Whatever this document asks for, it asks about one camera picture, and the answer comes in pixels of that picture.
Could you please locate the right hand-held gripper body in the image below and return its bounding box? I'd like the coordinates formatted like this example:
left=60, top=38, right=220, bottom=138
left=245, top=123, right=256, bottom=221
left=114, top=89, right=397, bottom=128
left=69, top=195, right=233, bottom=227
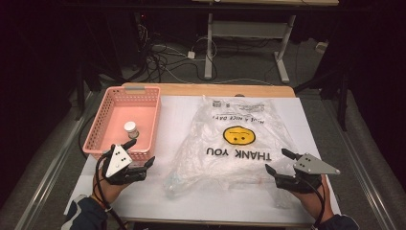
left=274, top=152, right=341, bottom=195

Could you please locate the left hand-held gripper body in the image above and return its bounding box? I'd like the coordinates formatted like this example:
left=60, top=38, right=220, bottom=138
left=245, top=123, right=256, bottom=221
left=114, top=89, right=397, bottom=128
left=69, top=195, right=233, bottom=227
left=101, top=144, right=148, bottom=186

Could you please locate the small white-capped jar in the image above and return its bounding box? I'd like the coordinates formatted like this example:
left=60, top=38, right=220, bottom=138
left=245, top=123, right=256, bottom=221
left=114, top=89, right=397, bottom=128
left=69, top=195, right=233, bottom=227
left=124, top=121, right=140, bottom=140

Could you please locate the pink plastic basket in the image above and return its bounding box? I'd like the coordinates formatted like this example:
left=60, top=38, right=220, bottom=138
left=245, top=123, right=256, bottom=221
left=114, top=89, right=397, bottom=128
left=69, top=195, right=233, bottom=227
left=81, top=85, right=162, bottom=162

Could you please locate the clear plastic smiley bag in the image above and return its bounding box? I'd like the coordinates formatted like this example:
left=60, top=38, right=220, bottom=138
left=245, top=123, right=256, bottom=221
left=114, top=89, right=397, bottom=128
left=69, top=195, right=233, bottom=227
left=164, top=95, right=300, bottom=197

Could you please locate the person's left hand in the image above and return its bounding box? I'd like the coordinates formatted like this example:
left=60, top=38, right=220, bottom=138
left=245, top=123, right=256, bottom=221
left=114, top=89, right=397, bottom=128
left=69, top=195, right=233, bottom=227
left=92, top=168, right=128, bottom=205

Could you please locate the person's right hand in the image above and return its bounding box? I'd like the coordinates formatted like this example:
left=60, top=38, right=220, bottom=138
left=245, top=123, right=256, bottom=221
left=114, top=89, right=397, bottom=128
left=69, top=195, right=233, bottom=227
left=291, top=173, right=334, bottom=224

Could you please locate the white board mat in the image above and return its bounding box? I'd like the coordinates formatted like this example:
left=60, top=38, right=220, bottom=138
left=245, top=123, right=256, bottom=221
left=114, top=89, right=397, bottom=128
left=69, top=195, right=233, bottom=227
left=63, top=95, right=342, bottom=226

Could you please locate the wooden table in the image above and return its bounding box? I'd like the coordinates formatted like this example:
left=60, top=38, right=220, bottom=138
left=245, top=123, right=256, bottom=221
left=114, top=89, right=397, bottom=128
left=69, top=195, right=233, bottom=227
left=122, top=81, right=297, bottom=99

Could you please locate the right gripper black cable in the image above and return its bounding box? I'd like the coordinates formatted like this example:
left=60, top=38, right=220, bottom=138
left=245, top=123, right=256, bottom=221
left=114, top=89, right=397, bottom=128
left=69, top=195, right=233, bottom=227
left=300, top=175, right=327, bottom=230

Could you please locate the bundle of floor cables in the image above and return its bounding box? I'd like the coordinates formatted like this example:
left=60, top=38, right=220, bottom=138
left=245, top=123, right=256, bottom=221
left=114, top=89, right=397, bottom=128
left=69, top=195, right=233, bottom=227
left=133, top=22, right=218, bottom=84

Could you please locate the white metal desk frame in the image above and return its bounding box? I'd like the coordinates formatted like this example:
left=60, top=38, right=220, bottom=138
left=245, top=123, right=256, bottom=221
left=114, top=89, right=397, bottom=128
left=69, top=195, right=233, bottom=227
left=204, top=12, right=297, bottom=84

